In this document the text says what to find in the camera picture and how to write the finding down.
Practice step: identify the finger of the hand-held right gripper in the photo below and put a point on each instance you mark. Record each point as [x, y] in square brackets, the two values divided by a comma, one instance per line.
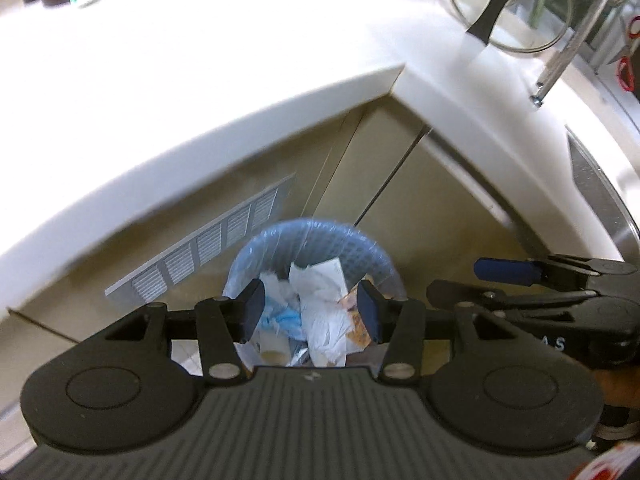
[445, 292]
[505, 270]

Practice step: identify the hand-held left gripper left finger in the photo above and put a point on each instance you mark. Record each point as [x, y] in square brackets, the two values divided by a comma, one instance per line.
[252, 310]

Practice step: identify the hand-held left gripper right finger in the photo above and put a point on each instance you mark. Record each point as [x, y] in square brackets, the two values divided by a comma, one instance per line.
[367, 312]

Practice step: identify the orange snack wrapper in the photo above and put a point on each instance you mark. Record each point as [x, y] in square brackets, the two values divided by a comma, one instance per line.
[347, 310]

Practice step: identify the blue plastic wrapper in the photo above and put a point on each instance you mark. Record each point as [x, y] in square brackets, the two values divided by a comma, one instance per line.
[282, 320]

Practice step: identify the white paper towel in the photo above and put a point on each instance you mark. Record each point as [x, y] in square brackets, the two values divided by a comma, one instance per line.
[320, 310]

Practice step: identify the white paper cup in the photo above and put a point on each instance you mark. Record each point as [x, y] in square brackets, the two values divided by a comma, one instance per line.
[272, 356]

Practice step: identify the white mesh trash bin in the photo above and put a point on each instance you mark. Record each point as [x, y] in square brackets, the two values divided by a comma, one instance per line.
[350, 255]

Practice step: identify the person's right hand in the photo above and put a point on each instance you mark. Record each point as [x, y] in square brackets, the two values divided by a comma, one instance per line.
[622, 385]

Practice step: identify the wide beige cabinet door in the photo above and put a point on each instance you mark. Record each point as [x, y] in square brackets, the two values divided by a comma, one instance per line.
[440, 220]

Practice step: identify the silver cabinet vent grille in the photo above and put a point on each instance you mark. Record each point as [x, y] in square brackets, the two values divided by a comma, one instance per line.
[200, 250]

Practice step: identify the steel sink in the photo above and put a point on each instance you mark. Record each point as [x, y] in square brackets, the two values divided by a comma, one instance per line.
[595, 185]

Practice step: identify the beige vented cabinet panel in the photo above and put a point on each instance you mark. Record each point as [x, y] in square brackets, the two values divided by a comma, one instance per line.
[165, 220]

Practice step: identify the narrow beige cabinet door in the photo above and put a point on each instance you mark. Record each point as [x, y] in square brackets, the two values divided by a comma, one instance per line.
[370, 170]

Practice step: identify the metal dish rack poles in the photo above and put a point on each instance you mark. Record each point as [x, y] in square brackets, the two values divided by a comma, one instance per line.
[552, 67]

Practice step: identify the red scissors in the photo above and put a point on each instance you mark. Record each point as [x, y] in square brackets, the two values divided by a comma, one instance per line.
[625, 72]

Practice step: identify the glass pot lid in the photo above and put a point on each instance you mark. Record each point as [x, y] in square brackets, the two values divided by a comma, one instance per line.
[487, 12]

